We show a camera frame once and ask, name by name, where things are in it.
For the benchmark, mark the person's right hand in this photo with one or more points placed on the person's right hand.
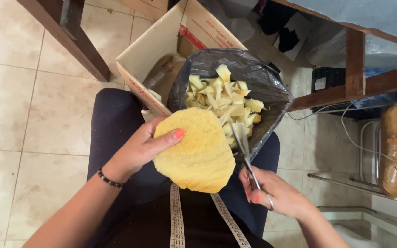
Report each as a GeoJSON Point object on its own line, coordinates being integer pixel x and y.
{"type": "Point", "coordinates": [281, 196]}

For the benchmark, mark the person's left hand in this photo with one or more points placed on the person's left hand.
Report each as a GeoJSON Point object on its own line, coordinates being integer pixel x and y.
{"type": "Point", "coordinates": [140, 148]}

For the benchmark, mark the person's right fingers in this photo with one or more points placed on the person's right fingers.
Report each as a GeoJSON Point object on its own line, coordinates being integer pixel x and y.
{"type": "Point", "coordinates": [253, 186]}

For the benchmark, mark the metal scissors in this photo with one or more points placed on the metal scissors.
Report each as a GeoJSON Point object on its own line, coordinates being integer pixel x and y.
{"type": "Point", "coordinates": [245, 151]}

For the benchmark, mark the yellow foam sponge piece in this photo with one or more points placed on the yellow foam sponge piece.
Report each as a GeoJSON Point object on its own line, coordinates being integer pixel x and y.
{"type": "Point", "coordinates": [195, 151]}

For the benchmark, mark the white measuring tape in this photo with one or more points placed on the white measuring tape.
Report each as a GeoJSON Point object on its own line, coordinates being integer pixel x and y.
{"type": "Point", "coordinates": [184, 220]}

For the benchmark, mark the heap of yellow foam cuttings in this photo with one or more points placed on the heap of yellow foam cuttings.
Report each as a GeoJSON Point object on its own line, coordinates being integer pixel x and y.
{"type": "Point", "coordinates": [229, 100]}

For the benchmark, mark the black plastic bag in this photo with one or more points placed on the black plastic bag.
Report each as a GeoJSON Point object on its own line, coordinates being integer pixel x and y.
{"type": "Point", "coordinates": [253, 75]}

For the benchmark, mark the black crate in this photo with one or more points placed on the black crate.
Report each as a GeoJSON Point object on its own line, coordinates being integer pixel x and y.
{"type": "Point", "coordinates": [326, 80]}

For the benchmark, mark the person's dark trousers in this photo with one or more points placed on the person's dark trousers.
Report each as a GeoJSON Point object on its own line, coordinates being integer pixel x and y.
{"type": "Point", "coordinates": [122, 137]}

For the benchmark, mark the metal chair with brown cushion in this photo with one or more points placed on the metal chair with brown cushion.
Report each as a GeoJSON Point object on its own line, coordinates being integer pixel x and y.
{"type": "Point", "coordinates": [391, 155]}

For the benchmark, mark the plastic bottle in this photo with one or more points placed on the plastic bottle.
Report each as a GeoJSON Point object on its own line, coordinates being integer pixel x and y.
{"type": "Point", "coordinates": [157, 77]}

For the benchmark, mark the pile of dark clothes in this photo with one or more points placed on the pile of dark clothes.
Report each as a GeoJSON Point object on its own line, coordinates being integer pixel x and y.
{"type": "Point", "coordinates": [284, 27]}

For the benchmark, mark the cardboard box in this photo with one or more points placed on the cardboard box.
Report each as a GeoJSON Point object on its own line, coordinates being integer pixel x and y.
{"type": "Point", "coordinates": [157, 51]}

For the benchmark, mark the dark wooden table leg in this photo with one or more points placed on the dark wooden table leg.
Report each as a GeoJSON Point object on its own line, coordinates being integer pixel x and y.
{"type": "Point", "coordinates": [71, 34]}

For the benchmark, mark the wooden table frame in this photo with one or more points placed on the wooden table frame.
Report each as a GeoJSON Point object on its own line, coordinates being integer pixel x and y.
{"type": "Point", "coordinates": [357, 69]}

